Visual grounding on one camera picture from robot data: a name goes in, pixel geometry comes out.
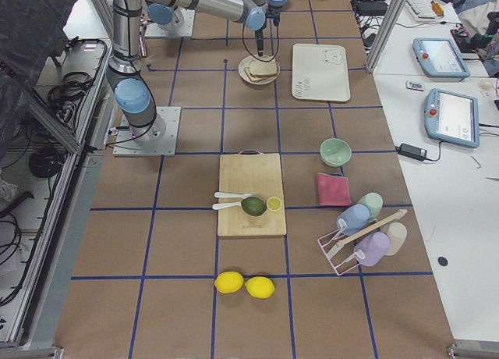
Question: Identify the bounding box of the lemon half slice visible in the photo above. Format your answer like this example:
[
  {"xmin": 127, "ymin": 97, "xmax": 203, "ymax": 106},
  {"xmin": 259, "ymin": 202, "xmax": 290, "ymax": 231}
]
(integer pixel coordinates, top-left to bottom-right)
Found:
[{"xmin": 266, "ymin": 196, "xmax": 283, "ymax": 212}]

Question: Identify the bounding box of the green mug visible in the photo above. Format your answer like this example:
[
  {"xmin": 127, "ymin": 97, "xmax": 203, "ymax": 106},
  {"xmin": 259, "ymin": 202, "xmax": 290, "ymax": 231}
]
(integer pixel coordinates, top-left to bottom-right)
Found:
[{"xmin": 358, "ymin": 192, "xmax": 383, "ymax": 222}]

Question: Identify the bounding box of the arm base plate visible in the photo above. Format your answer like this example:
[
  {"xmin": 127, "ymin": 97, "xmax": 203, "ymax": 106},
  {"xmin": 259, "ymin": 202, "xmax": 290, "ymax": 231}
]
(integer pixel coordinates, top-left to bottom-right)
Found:
[
  {"xmin": 111, "ymin": 106, "xmax": 181, "ymax": 158},
  {"xmin": 145, "ymin": 8, "xmax": 195, "ymax": 39}
]

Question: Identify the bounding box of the yellow lemon right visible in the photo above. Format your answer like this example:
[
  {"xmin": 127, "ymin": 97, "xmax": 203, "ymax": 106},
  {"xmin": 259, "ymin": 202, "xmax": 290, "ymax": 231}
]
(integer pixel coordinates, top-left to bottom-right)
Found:
[{"xmin": 245, "ymin": 276, "xmax": 275, "ymax": 299}]

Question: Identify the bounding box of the green bowl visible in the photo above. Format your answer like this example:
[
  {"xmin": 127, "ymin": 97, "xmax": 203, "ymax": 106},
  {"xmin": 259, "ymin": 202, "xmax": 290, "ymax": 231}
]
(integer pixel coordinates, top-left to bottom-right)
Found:
[{"xmin": 320, "ymin": 138, "xmax": 352, "ymax": 167}]

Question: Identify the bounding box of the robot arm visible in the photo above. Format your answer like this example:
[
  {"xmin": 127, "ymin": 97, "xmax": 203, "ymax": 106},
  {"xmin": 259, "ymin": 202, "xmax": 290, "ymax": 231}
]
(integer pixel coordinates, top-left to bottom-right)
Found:
[
  {"xmin": 106, "ymin": 0, "xmax": 267, "ymax": 144},
  {"xmin": 141, "ymin": 2, "xmax": 184, "ymax": 32}
]

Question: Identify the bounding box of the blue mug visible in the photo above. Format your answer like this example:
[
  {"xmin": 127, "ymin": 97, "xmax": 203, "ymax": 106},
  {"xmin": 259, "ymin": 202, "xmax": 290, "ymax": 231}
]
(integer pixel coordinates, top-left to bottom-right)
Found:
[{"xmin": 336, "ymin": 204, "xmax": 370, "ymax": 236}]

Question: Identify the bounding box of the green avocado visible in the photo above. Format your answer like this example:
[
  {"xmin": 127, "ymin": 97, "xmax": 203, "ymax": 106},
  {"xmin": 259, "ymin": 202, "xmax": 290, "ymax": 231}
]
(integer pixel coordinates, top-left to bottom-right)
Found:
[{"xmin": 241, "ymin": 196, "xmax": 267, "ymax": 217}]

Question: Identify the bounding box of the yellow lemon left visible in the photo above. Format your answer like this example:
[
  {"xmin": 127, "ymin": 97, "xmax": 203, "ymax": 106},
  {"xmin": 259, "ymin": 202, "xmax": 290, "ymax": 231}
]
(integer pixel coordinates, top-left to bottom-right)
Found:
[{"xmin": 214, "ymin": 271, "xmax": 244, "ymax": 294}]

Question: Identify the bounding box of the bread slice on plate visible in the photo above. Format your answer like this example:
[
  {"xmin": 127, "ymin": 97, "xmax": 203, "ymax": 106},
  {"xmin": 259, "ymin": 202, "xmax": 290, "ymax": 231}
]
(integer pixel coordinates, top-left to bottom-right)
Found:
[{"xmin": 243, "ymin": 67, "xmax": 277, "ymax": 84}]

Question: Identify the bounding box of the lower teach pendant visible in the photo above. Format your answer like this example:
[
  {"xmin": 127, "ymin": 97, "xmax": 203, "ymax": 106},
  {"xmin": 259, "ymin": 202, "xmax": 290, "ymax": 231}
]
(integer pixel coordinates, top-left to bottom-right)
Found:
[{"xmin": 423, "ymin": 89, "xmax": 480, "ymax": 148}]

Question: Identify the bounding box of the white round plate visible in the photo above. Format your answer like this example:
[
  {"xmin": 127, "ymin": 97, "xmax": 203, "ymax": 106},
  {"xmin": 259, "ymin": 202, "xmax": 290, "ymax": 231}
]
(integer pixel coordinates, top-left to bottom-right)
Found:
[{"xmin": 238, "ymin": 56, "xmax": 280, "ymax": 85}]

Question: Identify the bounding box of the black power adapter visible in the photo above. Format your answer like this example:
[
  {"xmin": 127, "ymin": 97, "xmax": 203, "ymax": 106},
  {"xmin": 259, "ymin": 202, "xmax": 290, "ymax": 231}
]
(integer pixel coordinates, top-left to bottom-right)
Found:
[{"xmin": 395, "ymin": 143, "xmax": 427, "ymax": 162}]

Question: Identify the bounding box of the white bear tray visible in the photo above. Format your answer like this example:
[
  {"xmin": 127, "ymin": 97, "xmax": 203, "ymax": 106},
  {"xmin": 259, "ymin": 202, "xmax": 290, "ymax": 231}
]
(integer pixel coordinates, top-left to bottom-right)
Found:
[{"xmin": 292, "ymin": 44, "xmax": 351, "ymax": 102}]

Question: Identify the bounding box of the white wire mug rack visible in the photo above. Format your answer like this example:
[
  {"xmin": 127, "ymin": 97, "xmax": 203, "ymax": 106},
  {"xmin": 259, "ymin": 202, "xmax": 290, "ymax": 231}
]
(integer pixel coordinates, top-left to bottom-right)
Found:
[{"xmin": 317, "ymin": 209, "xmax": 407, "ymax": 275}]

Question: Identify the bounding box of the white bread slice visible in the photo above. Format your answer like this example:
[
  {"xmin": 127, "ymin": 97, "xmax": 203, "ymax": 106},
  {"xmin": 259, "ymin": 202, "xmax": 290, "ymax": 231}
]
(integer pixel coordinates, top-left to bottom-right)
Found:
[{"xmin": 248, "ymin": 59, "xmax": 278, "ymax": 77}]

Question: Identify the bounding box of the yellow lemon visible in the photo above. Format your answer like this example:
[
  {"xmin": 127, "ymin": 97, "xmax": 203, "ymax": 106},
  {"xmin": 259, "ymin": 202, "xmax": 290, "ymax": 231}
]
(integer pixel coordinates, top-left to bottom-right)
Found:
[
  {"xmin": 214, "ymin": 271, "xmax": 244, "ymax": 294},
  {"xmin": 245, "ymin": 276, "xmax": 275, "ymax": 299}
]

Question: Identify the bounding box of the white plastic spoon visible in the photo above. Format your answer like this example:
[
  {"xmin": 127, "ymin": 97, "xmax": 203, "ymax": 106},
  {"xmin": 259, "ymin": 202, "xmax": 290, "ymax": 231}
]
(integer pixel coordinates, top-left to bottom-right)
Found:
[{"xmin": 212, "ymin": 201, "xmax": 242, "ymax": 211}]

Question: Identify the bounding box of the wooden cutting board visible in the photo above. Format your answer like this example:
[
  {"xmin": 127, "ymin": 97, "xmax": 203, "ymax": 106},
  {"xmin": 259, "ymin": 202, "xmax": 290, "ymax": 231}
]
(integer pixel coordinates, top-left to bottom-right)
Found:
[{"xmin": 217, "ymin": 149, "xmax": 288, "ymax": 238}]

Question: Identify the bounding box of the pink cloth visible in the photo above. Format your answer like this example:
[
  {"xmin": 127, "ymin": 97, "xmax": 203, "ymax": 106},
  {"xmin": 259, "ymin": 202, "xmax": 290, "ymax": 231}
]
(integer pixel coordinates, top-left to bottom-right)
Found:
[{"xmin": 317, "ymin": 172, "xmax": 351, "ymax": 207}]

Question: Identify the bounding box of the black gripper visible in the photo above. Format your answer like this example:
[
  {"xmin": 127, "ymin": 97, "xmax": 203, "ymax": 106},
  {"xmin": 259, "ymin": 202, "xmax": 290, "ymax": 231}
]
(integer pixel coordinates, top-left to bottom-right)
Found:
[{"xmin": 255, "ymin": 30, "xmax": 264, "ymax": 57}]

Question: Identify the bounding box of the purple mug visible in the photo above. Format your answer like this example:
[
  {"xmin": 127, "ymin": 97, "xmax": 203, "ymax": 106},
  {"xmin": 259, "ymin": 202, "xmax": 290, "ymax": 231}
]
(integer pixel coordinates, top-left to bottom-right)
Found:
[{"xmin": 354, "ymin": 232, "xmax": 391, "ymax": 266}]

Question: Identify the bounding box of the beige mug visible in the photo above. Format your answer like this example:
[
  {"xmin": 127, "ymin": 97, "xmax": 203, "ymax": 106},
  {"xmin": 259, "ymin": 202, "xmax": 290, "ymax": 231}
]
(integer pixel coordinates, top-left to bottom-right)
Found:
[{"xmin": 380, "ymin": 222, "xmax": 407, "ymax": 256}]

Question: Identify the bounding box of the upper teach pendant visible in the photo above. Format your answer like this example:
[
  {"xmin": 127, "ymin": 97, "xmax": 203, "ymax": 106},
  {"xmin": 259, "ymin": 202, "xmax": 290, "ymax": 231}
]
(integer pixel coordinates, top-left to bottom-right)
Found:
[{"xmin": 412, "ymin": 38, "xmax": 470, "ymax": 80}]

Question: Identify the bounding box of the teach pendant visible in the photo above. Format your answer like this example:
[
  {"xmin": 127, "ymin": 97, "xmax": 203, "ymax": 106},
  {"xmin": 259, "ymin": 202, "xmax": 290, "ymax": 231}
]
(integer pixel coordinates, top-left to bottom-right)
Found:
[
  {"xmin": 412, "ymin": 38, "xmax": 470, "ymax": 80},
  {"xmin": 423, "ymin": 89, "xmax": 480, "ymax": 148}
]

